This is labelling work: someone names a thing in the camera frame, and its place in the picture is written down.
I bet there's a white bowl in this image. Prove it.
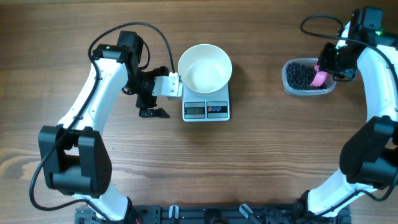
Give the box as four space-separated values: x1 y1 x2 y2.
178 44 233 94

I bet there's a clear plastic container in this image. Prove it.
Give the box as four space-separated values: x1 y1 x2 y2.
282 58 336 96

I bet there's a white digital kitchen scale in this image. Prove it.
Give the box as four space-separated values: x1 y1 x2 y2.
182 84 230 122

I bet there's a pink scoop with blue handle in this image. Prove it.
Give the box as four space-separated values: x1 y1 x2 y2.
310 65 328 87

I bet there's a pile of black beans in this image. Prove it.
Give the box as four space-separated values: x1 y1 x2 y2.
286 62 326 90

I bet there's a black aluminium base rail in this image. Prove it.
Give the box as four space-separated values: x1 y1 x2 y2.
73 203 352 224

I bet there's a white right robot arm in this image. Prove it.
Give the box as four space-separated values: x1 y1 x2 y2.
300 6 397 222

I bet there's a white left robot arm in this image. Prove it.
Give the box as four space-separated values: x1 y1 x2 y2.
37 30 183 223

